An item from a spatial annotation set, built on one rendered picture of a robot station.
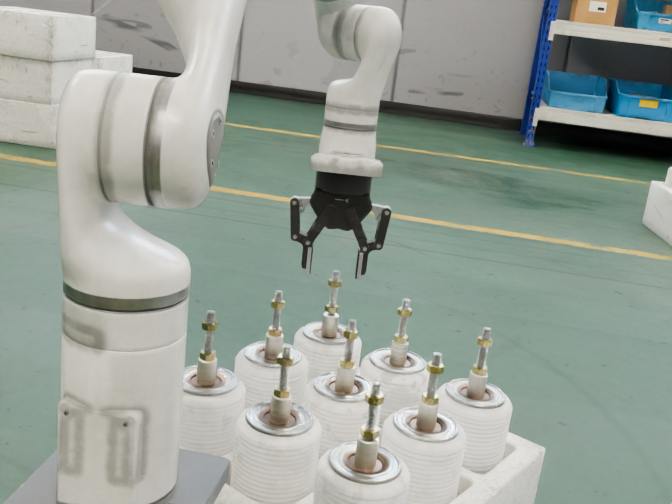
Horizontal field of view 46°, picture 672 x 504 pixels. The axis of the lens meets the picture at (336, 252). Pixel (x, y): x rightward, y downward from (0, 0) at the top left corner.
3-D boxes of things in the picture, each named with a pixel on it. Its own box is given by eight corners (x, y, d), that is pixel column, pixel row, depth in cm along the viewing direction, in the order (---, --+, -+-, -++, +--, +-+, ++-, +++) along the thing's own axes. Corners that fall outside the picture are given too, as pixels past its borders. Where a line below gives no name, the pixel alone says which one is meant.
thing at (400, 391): (363, 453, 118) (378, 341, 112) (423, 475, 114) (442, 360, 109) (334, 484, 109) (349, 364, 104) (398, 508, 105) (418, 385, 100)
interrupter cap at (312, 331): (344, 351, 108) (344, 347, 108) (293, 338, 111) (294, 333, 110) (362, 333, 115) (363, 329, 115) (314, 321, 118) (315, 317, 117)
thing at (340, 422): (349, 489, 108) (366, 369, 103) (375, 533, 100) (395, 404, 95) (281, 496, 105) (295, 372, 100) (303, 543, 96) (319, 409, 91)
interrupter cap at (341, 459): (400, 492, 78) (401, 486, 77) (323, 480, 78) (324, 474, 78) (402, 452, 85) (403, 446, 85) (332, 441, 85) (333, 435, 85)
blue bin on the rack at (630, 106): (601, 108, 549) (607, 77, 543) (658, 115, 545) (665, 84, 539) (614, 116, 502) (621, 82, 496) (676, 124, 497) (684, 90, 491)
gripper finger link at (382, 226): (384, 207, 106) (368, 247, 108) (397, 211, 106) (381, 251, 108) (383, 202, 109) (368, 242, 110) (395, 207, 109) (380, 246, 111)
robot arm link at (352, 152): (309, 171, 99) (314, 121, 97) (312, 156, 110) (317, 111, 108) (382, 179, 99) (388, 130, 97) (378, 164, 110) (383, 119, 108)
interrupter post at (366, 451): (375, 474, 80) (379, 445, 79) (352, 470, 80) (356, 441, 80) (376, 461, 83) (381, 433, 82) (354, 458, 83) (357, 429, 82)
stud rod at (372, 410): (361, 450, 81) (370, 383, 78) (363, 445, 82) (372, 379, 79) (371, 452, 80) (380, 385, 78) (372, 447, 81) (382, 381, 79)
